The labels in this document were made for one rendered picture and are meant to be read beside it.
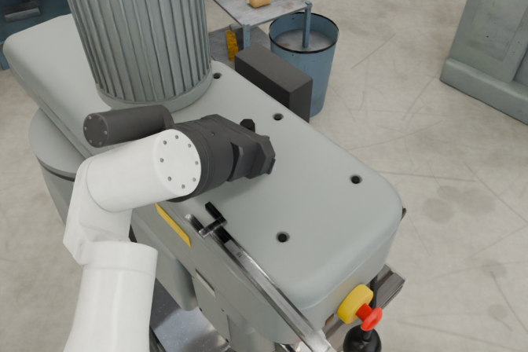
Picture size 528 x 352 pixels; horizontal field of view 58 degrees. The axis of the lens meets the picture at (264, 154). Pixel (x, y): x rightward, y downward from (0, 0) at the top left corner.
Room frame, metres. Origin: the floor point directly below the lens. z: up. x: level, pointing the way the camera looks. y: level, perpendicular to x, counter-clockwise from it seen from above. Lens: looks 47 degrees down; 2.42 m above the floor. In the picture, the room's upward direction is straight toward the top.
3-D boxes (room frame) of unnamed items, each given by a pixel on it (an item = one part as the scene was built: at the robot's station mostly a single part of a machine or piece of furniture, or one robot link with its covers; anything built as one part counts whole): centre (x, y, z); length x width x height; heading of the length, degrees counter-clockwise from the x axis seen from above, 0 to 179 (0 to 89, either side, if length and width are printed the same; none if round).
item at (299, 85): (0.93, -0.02, 1.62); 0.20 x 0.09 x 0.21; 42
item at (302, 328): (0.28, 0.01, 1.89); 0.24 x 0.04 x 0.01; 39
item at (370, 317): (0.29, -0.15, 1.76); 0.04 x 0.03 x 0.04; 132
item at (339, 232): (0.49, 0.03, 1.81); 0.47 x 0.26 x 0.16; 42
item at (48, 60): (0.85, 0.36, 1.66); 0.80 x 0.23 x 0.20; 42
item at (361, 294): (0.31, -0.13, 1.76); 0.06 x 0.02 x 0.06; 132
